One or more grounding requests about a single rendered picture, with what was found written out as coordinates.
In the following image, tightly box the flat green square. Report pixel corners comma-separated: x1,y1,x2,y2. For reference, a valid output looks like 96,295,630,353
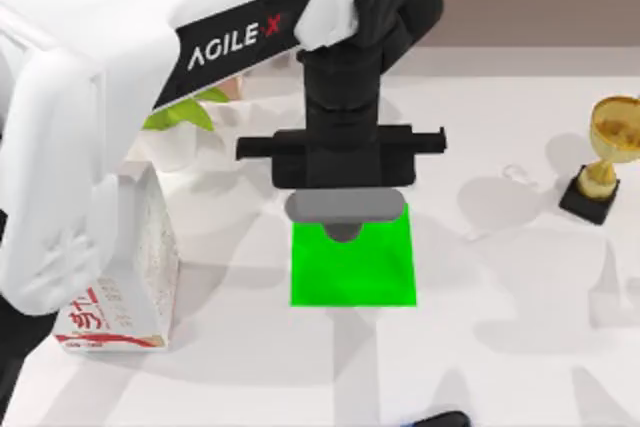
289,201,419,309

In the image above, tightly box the pale grey rounded box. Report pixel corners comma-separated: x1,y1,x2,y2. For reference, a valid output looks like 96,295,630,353
284,188,404,244

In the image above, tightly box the gold trophy with black base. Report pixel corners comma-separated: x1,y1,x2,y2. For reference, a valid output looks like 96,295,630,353
558,94,640,226

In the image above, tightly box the green plant in white pot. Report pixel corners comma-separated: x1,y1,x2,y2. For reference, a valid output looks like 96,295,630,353
141,77,302,208

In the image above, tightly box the white and red milk carton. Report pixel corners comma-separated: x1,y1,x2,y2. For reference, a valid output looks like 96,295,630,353
52,163,184,354

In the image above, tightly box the black and blue object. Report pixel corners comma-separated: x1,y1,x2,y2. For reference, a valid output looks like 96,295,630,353
402,409,472,427

